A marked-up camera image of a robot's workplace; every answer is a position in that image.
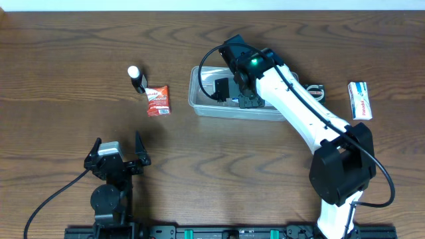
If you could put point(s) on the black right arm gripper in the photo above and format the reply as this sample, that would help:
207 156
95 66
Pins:
250 100

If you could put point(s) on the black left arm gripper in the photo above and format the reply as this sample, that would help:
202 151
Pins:
135 169

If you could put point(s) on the clear plastic container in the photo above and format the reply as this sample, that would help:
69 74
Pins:
204 106

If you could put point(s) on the green Zam-Buk tin box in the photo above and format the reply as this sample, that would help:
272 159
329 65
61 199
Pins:
317 91

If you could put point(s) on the white blue Panadol box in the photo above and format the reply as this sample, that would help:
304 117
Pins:
359 99

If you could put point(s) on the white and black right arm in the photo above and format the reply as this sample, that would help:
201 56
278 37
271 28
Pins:
343 158

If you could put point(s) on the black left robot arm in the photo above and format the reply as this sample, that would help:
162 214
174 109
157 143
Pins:
113 201

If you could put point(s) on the red Panadol ActiFast box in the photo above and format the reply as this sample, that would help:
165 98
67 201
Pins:
158 101

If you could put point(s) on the dark bottle with white cap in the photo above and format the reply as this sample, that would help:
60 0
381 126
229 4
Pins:
138 79

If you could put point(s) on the grey wrist camera, left arm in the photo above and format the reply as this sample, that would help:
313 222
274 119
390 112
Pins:
110 149

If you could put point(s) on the black mounting rail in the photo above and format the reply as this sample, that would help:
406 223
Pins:
172 232

